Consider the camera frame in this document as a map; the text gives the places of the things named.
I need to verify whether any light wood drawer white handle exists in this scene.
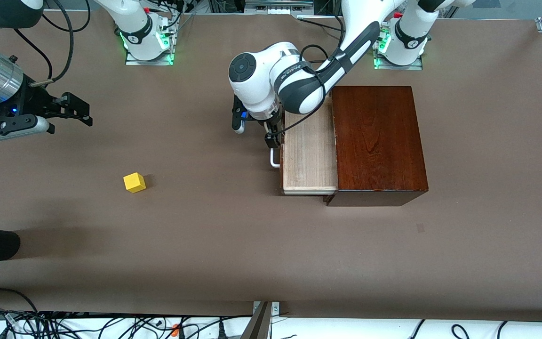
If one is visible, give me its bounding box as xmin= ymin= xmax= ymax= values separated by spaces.
xmin=270 ymin=97 xmax=338 ymax=195

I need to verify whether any yellow block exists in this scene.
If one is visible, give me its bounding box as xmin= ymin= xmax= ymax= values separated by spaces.
xmin=123 ymin=172 xmax=147 ymax=194

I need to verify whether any dark brown wooden cabinet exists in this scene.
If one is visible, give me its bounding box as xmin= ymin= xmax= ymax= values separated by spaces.
xmin=325 ymin=86 xmax=429 ymax=207

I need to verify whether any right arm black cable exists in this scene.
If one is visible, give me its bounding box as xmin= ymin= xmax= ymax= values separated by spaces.
xmin=29 ymin=0 xmax=75 ymax=88

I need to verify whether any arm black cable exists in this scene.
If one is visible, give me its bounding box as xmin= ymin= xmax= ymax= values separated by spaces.
xmin=29 ymin=0 xmax=75 ymax=88
xmin=299 ymin=14 xmax=344 ymax=102

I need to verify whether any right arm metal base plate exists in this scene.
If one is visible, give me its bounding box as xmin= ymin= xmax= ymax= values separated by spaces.
xmin=125 ymin=47 xmax=175 ymax=65

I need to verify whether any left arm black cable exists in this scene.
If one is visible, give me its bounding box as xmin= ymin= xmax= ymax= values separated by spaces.
xmin=299 ymin=14 xmax=344 ymax=102

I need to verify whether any black cable across table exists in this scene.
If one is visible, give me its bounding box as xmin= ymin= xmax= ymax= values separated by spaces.
xmin=297 ymin=17 xmax=342 ymax=32

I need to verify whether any silver aluminium rail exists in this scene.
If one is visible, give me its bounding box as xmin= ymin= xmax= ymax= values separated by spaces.
xmin=244 ymin=0 xmax=314 ymax=10

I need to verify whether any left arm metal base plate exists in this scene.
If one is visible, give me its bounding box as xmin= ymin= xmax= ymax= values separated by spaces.
xmin=375 ymin=56 xmax=423 ymax=70

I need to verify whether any silver metal bracket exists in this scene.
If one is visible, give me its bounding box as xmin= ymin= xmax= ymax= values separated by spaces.
xmin=253 ymin=301 xmax=280 ymax=317

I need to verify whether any looped black cable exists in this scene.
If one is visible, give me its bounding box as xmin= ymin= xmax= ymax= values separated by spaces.
xmin=0 ymin=288 xmax=40 ymax=315

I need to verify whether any dark grey metal post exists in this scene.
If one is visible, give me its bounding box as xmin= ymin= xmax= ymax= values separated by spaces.
xmin=240 ymin=301 xmax=271 ymax=339

